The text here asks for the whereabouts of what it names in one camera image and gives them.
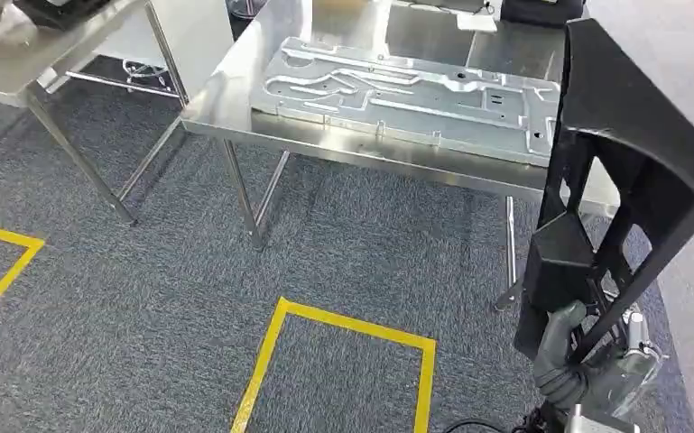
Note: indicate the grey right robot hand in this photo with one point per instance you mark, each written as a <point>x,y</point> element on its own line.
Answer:
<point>556,376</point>

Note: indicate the black plastic bracket plate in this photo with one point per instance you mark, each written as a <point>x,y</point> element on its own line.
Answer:
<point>621,89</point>

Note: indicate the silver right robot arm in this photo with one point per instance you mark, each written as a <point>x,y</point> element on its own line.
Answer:
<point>592,423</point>

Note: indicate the stamped grey metal panel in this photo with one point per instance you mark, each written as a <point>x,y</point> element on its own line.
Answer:
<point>412,107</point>

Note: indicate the white paper sheet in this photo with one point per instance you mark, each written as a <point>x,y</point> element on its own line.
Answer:
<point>477,23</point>

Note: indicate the black box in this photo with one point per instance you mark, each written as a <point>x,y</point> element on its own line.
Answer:
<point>541,12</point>

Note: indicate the stainless steel table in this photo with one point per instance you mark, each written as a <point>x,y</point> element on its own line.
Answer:
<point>233,107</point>
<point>0,66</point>

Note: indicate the chrome chair base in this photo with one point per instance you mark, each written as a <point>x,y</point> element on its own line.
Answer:
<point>143,70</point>

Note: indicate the black plastic part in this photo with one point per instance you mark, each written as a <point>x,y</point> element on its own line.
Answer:
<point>59,13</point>

